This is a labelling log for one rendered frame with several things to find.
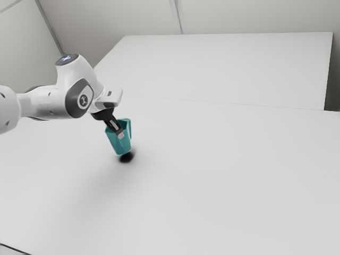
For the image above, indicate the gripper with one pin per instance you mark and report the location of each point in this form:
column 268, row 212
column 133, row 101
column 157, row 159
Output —
column 104, row 115

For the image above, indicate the teal faceted mug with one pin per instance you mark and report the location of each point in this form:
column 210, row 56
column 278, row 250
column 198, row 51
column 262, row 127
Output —
column 122, row 143

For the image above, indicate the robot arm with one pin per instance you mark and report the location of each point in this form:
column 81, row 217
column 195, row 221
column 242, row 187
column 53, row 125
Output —
column 53, row 98

